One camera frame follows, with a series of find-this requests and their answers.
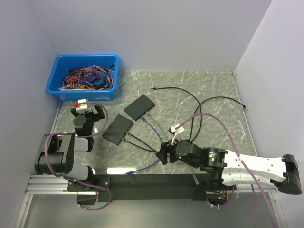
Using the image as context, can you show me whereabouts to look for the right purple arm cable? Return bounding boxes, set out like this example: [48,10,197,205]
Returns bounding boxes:
[177,113,278,228]

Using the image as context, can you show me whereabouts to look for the aluminium frame rail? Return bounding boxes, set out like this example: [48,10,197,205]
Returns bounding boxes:
[14,175,287,228]

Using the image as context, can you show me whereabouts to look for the black network switch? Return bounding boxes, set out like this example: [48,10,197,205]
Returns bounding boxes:
[124,95,155,121]
[103,114,133,145]

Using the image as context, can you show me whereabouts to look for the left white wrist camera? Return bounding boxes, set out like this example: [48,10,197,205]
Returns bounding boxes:
[73,99,90,114]

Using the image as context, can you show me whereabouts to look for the black ethernet cable long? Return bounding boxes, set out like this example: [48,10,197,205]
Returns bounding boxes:
[151,87,249,142]

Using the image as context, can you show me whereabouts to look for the black base crossbar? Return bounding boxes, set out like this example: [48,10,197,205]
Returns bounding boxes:
[66,174,228,203]

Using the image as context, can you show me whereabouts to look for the blue ethernet cable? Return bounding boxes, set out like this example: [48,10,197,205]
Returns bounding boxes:
[125,115,164,175]

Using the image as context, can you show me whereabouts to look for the blue plastic bin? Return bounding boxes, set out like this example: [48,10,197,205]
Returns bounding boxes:
[46,54,119,101]

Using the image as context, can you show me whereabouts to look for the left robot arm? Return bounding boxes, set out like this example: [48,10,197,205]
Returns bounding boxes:
[34,100,108,191]

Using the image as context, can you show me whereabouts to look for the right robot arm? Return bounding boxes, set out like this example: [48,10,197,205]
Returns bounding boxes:
[156,140,302,195]

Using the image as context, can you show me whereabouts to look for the black cable gold plug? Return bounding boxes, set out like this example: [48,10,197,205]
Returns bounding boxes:
[121,104,202,152]

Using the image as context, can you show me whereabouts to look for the tangled coloured wires bundle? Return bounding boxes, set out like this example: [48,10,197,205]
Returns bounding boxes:
[58,62,117,92]

